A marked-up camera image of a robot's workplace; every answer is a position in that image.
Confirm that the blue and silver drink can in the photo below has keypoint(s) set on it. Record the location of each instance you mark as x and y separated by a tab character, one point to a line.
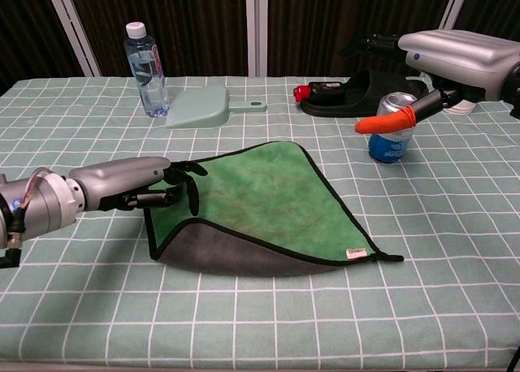
390	146

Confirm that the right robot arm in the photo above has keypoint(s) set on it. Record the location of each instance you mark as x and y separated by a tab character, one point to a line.
514	92

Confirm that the black rubber slipper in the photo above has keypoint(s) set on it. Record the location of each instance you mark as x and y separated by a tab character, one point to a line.
357	100

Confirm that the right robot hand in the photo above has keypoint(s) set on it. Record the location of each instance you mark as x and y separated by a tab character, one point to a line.
459	59

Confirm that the clear plastic water bottle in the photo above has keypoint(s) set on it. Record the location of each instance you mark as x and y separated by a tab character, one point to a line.
148	75

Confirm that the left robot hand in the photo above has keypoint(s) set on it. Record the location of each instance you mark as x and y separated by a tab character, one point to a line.
118	177

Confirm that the light green plastic dustpan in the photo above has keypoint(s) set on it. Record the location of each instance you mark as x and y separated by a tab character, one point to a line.
199	108

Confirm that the black bottle with red cap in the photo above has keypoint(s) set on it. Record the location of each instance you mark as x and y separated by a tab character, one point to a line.
325	88

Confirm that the green microfiber cloth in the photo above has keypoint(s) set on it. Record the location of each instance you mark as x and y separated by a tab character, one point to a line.
264	185

